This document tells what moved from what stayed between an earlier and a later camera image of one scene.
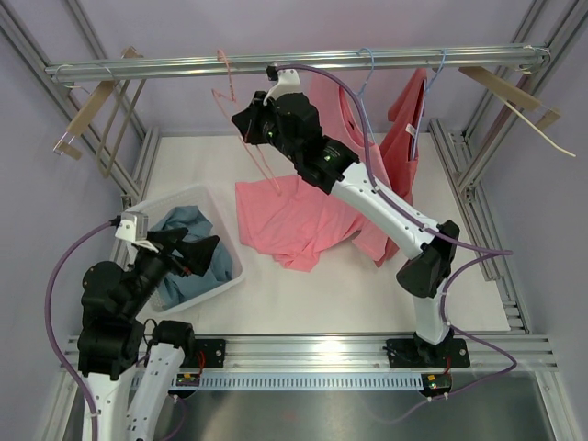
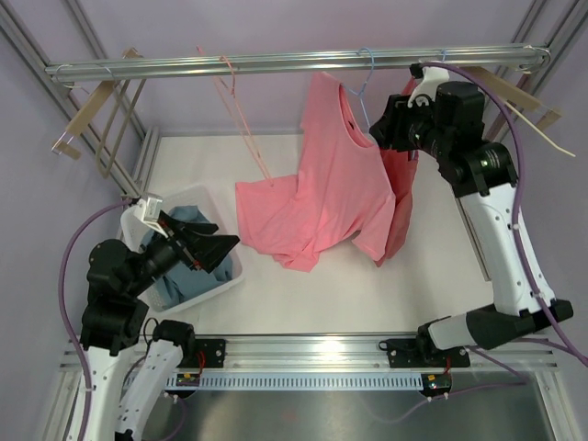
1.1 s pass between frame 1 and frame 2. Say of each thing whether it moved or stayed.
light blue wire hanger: stayed
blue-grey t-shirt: stayed
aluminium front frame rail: stayed
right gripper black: moved
